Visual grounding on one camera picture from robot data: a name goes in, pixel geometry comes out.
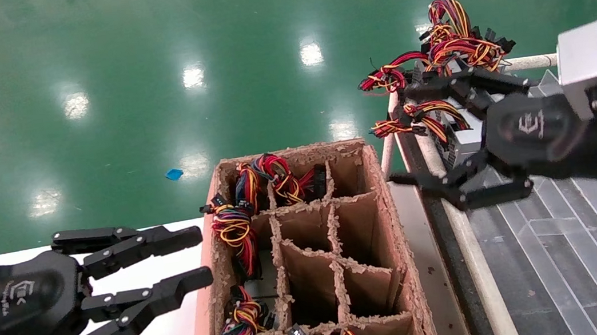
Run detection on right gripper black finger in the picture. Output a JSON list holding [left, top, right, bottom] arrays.
[[401, 59, 542, 125], [387, 143, 537, 221]]

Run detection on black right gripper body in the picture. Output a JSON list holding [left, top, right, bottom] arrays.
[[477, 82, 597, 206]]

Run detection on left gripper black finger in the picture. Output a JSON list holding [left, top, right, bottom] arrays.
[[25, 265, 221, 335], [49, 213, 207, 285]]

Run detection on grey power supply with cables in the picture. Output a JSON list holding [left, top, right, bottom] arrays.
[[368, 92, 498, 182]]

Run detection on grey vented power supply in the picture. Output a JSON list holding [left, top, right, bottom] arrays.
[[351, 19, 476, 125]]

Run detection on white horizontal rack pipe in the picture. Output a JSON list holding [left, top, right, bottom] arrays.
[[501, 47, 597, 74]]

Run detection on white short rack pipe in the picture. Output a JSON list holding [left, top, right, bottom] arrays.
[[371, 91, 411, 180]]

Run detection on white long rack pipe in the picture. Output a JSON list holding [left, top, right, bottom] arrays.
[[397, 79, 523, 335]]

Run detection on clear plastic rack bed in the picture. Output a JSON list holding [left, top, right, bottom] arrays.
[[437, 62, 597, 335]]

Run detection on brown cardboard divider box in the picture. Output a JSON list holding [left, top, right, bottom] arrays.
[[162, 131, 437, 335]]

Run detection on grey power supply tall cables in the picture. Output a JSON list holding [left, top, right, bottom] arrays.
[[415, 0, 523, 94]]

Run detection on power supply with long cables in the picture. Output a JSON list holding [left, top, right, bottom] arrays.
[[194, 160, 276, 284]]

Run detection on power supply with multicolour cables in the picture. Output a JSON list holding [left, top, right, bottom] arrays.
[[213, 278, 286, 335]]

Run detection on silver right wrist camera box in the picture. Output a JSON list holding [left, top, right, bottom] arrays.
[[551, 20, 597, 109]]

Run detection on black rack side rail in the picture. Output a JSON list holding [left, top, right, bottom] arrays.
[[384, 82, 497, 335]]

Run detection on power supply with red cables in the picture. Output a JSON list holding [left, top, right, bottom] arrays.
[[251, 146, 332, 210]]

